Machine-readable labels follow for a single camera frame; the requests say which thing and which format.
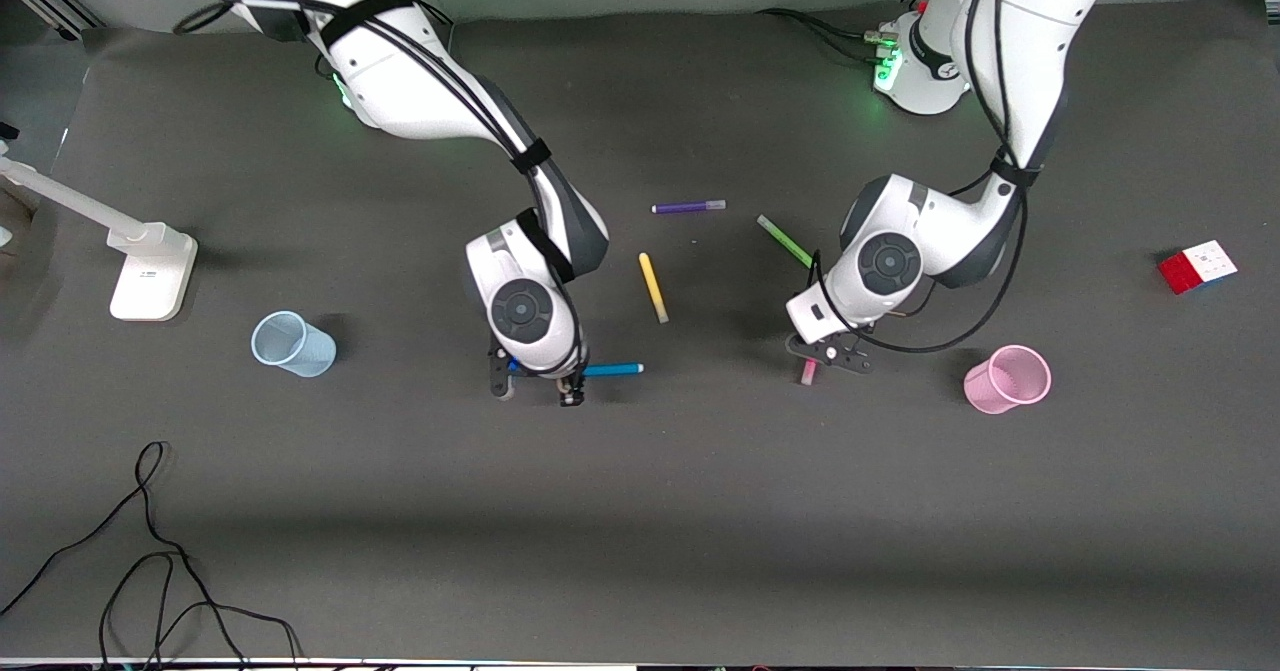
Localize blue marker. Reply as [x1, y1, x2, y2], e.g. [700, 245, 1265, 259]
[508, 360, 645, 378]

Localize green marker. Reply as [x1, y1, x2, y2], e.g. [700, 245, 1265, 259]
[756, 214, 817, 270]

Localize dark grey table mat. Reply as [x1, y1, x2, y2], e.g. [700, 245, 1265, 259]
[0, 0, 1280, 668]

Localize yellow marker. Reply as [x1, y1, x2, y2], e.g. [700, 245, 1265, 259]
[638, 252, 670, 325]

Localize pink cup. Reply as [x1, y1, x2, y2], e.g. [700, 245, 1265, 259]
[963, 344, 1053, 415]

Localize translucent blue cup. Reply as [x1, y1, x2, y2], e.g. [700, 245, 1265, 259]
[250, 310, 338, 379]

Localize red white puzzle cube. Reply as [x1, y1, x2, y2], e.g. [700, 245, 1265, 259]
[1158, 240, 1239, 296]

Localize white stand with base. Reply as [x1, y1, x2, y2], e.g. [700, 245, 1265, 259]
[0, 156, 199, 322]

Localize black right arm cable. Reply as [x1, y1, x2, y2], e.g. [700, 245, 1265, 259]
[175, 0, 589, 377]

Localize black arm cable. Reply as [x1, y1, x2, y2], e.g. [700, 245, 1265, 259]
[175, 0, 589, 377]
[812, 0, 1033, 355]

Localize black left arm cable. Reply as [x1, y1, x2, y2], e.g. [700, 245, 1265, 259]
[812, 0, 1033, 355]

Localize black left arm base cables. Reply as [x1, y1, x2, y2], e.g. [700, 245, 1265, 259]
[755, 0, 936, 67]

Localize loose black cable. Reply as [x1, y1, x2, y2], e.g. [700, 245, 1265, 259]
[0, 440, 301, 671]

